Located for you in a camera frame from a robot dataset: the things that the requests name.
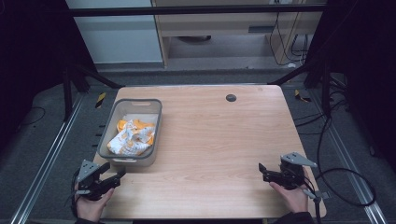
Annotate person's left hand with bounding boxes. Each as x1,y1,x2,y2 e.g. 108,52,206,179
75,182,116,224

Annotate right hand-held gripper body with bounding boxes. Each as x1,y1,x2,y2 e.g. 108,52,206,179
278,151,318,191

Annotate black looped floor cable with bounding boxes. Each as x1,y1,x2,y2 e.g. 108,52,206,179
315,116,377,208

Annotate white cabinet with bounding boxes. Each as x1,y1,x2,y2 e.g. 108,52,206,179
64,0,164,65

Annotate black horizontal frame bar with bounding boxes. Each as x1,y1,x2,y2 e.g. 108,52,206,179
66,4,327,18

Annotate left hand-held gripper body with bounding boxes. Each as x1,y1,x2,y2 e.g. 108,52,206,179
75,159,108,202

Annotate grey plastic bin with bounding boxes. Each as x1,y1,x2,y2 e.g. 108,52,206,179
96,98,163,168

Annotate yellow and black tape strip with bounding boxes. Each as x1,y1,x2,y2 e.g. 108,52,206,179
293,89,313,104
94,91,107,109

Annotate orange and white cloth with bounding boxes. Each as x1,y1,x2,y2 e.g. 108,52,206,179
106,119,156,157

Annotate black cables under desk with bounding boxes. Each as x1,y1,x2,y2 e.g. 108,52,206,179
268,11,310,67

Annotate light wooden desk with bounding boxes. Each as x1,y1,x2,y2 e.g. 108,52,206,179
150,0,329,69

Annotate black curtain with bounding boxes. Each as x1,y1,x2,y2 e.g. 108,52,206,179
0,0,94,153
306,0,396,172

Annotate aluminium floor rail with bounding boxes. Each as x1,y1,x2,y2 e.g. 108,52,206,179
307,90,389,224
8,92,86,224

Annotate right gripper cable with plug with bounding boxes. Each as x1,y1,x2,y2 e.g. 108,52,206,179
300,181,331,224

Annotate person's right hand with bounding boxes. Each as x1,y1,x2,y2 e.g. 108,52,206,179
268,169,310,215

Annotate black metal stand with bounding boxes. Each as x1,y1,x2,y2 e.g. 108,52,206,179
268,55,333,119
61,62,126,122

